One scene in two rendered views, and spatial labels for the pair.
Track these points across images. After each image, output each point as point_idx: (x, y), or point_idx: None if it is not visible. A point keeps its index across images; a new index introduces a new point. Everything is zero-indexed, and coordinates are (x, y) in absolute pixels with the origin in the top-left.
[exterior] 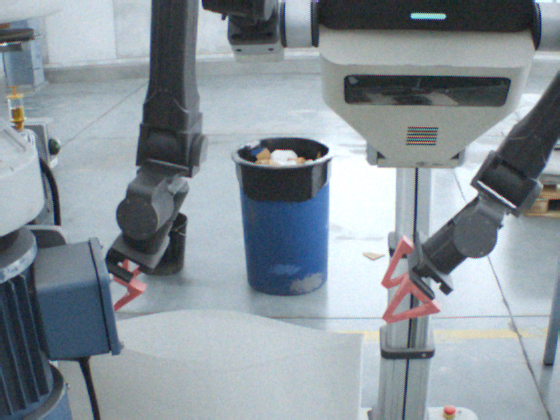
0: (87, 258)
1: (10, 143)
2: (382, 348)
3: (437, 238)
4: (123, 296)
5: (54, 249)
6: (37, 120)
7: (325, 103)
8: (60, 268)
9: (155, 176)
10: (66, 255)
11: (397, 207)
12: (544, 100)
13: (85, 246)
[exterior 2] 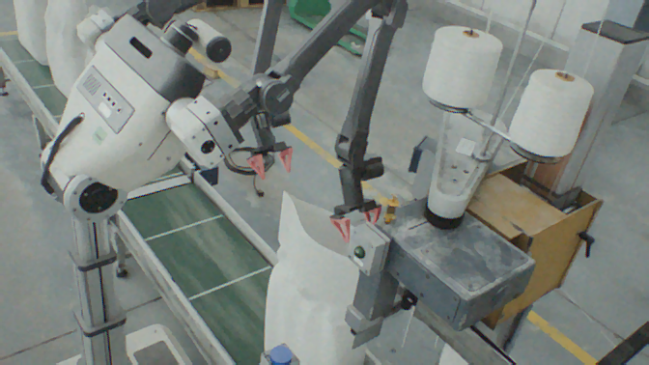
0: (424, 141)
1: (449, 119)
2: (123, 319)
3: (271, 136)
4: (369, 218)
5: (431, 150)
6: (366, 230)
7: (172, 168)
8: (435, 143)
9: (365, 155)
10: (429, 146)
11: (105, 231)
12: (271, 59)
13: (421, 145)
